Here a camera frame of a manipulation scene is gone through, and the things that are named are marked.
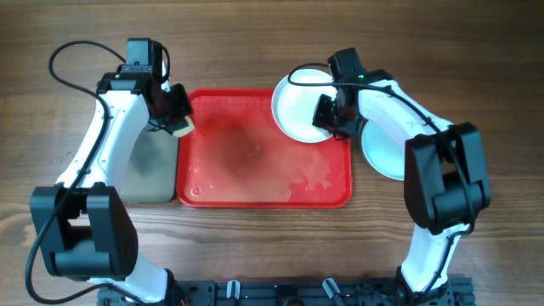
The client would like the green yellow sponge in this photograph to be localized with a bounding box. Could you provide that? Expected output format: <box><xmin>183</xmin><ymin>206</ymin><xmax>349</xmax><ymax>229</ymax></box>
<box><xmin>172</xmin><ymin>116</ymin><xmax>195</xmax><ymax>138</ymax></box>

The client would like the white plate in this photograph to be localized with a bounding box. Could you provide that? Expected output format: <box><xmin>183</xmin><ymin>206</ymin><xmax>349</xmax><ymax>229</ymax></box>
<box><xmin>271</xmin><ymin>76</ymin><xmax>337</xmax><ymax>144</ymax></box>

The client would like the light blue plate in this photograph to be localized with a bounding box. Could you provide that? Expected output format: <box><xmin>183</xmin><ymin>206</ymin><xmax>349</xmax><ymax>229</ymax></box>
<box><xmin>360</xmin><ymin>121</ymin><xmax>405</xmax><ymax>181</ymax></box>

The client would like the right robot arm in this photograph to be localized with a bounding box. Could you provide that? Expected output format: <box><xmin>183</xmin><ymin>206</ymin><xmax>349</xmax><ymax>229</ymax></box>
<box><xmin>314</xmin><ymin>68</ymin><xmax>490</xmax><ymax>304</ymax></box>

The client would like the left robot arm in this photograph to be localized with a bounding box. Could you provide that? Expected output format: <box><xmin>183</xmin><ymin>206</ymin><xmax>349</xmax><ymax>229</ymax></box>
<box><xmin>25</xmin><ymin>73</ymin><xmax>192</xmax><ymax>305</ymax></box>

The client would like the black water tray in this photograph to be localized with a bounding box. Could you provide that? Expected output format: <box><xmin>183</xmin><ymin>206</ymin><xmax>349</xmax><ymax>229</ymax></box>
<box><xmin>120</xmin><ymin>131</ymin><xmax>179</xmax><ymax>204</ymax></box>

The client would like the red plastic tray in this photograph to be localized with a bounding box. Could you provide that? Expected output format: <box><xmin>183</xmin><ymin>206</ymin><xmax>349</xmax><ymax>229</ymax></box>
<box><xmin>175</xmin><ymin>88</ymin><xmax>353</xmax><ymax>209</ymax></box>

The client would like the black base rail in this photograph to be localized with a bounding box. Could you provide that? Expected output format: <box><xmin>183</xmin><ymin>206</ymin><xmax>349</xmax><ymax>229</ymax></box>
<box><xmin>96</xmin><ymin>278</ymin><xmax>476</xmax><ymax>306</ymax></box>

